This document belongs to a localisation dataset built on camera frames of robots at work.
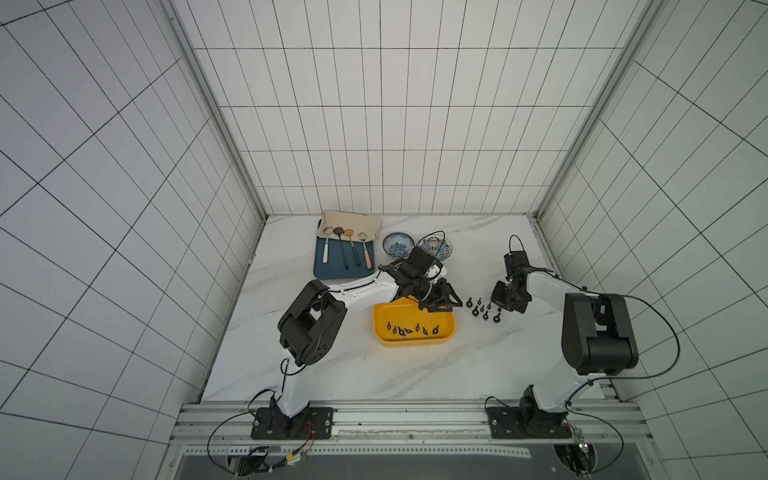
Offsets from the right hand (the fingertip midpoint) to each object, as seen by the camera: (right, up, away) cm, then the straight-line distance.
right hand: (490, 298), depth 96 cm
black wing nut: (-7, -1, -1) cm, 8 cm away
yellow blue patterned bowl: (-15, +17, +10) cm, 25 cm away
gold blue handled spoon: (-49, +22, +18) cm, 57 cm away
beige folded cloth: (-47, +27, +21) cm, 58 cm away
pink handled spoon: (-43, +21, +15) cm, 50 cm away
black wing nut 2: (-1, -2, -3) cm, 4 cm away
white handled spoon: (-57, +23, +18) cm, 64 cm away
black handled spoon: (-53, +23, +18) cm, 60 cm away
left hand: (-16, 0, -15) cm, 22 cm away
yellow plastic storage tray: (-30, -6, -6) cm, 31 cm away
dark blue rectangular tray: (-53, +9, +8) cm, 54 cm away
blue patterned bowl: (-30, +17, +11) cm, 36 cm away
